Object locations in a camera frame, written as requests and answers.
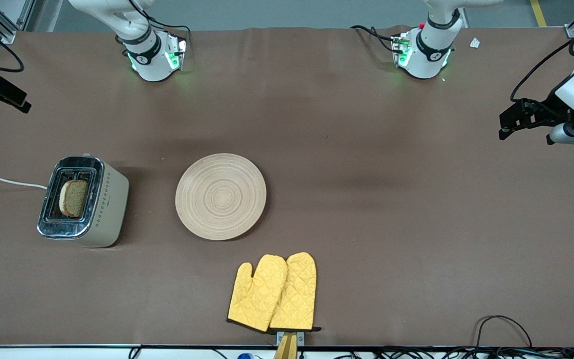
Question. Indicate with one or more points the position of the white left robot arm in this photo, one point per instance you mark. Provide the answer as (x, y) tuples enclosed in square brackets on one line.
[(429, 57)]

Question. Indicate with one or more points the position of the speckled bread slice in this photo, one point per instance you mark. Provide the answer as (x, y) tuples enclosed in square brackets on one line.
[(75, 198)]

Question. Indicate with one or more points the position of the beige chrome two-slot toaster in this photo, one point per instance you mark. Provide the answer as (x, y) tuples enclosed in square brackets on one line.
[(105, 209)]

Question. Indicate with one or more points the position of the yellow quilted oven mitt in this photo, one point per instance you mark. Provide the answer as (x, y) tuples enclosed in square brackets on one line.
[(298, 294), (257, 294)]

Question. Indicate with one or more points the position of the small metal clamp bracket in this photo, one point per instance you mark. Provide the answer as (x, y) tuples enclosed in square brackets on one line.
[(300, 338)]

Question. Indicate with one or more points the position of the small blue object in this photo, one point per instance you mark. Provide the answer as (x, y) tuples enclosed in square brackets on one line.
[(245, 356)]

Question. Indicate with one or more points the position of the small white paper scrap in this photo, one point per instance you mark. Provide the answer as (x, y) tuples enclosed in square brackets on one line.
[(475, 43)]

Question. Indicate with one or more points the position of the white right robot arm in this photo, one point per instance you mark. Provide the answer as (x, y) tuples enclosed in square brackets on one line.
[(150, 62)]

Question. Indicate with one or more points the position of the round light wooden plate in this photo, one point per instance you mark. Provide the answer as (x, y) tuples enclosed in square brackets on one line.
[(221, 197)]

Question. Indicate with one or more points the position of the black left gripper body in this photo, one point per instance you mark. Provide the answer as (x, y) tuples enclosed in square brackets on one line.
[(547, 110)]

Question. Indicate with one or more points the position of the yellow wooden bar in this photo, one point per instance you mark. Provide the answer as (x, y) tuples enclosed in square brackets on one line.
[(287, 349)]

